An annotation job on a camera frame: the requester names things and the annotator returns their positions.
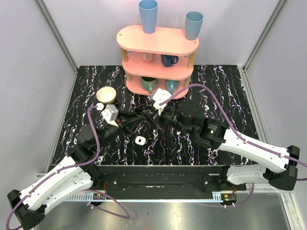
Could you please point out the dark blue mug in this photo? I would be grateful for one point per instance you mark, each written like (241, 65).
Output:
(169, 60)

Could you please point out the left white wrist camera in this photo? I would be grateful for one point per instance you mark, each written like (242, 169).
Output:
(109, 113)

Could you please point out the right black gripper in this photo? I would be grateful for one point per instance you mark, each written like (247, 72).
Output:
(154, 117)

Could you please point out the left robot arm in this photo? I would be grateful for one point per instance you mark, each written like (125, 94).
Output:
(76, 172)

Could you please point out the right blue plastic tumbler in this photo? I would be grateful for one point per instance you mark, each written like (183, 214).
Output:
(193, 23)

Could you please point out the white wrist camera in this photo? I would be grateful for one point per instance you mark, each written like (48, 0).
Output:
(158, 97)
(109, 113)

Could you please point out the left blue plastic tumbler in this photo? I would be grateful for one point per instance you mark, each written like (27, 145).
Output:
(148, 12)

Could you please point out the blue plastic tumbler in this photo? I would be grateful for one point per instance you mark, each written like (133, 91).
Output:
(148, 12)
(193, 23)

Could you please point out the green glazed mug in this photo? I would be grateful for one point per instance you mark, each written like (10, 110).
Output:
(149, 84)

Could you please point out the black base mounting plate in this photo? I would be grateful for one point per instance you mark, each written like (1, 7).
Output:
(165, 183)

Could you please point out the light blue butterfly mug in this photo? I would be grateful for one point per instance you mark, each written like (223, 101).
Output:
(172, 86)

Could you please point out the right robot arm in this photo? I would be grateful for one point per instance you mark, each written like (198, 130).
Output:
(274, 165)

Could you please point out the aluminium rail frame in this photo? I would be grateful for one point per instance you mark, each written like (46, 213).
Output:
(95, 195)

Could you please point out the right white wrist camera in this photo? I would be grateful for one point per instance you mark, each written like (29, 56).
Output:
(158, 97)

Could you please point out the cream ceramic bowl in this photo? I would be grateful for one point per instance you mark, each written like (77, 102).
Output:
(106, 95)

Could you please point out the white earbud case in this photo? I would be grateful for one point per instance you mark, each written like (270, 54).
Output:
(140, 140)

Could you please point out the pink mug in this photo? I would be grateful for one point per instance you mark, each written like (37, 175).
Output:
(148, 57)

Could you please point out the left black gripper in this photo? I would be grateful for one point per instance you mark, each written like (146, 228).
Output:
(123, 119)

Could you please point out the pink three-tier wooden shelf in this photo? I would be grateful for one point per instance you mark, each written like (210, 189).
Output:
(133, 42)

